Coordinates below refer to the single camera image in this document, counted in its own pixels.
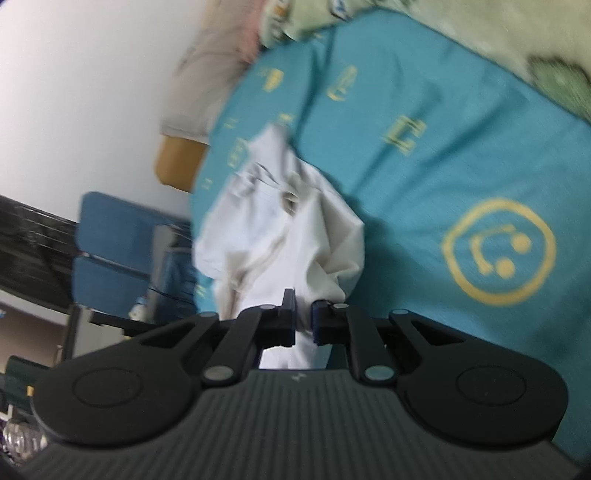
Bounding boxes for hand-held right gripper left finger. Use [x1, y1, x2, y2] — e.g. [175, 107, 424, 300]
[137, 289, 297, 387]

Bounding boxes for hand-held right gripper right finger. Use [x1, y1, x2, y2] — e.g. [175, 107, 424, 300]
[312, 299, 465, 383]

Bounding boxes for white t-shirt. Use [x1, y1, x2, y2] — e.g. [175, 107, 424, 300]
[191, 124, 366, 371]

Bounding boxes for blue jeans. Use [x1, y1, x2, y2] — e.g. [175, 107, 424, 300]
[159, 249, 200, 308]

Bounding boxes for grey cloth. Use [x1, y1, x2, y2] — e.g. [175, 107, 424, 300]
[151, 223, 195, 260]

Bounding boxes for teal printed bed sheet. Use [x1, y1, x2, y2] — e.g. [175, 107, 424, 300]
[191, 9, 591, 468]

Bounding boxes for blue chair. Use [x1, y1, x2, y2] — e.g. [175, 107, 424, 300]
[73, 191, 197, 329]

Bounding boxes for yellow bed headboard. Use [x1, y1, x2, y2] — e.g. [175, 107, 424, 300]
[154, 136, 211, 193]

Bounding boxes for grey pillow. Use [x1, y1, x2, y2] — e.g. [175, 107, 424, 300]
[159, 0, 279, 145]

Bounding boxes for dark window grille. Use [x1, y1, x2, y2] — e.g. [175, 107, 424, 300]
[0, 194, 82, 311]

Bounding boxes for clear plastic bottle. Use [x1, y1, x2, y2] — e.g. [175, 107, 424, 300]
[2, 416, 49, 464]

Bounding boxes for pink fluffy blanket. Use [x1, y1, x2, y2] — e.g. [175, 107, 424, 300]
[238, 9, 272, 63]

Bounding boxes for green printed fleece blanket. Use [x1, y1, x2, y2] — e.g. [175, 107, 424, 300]
[262, 0, 591, 120]

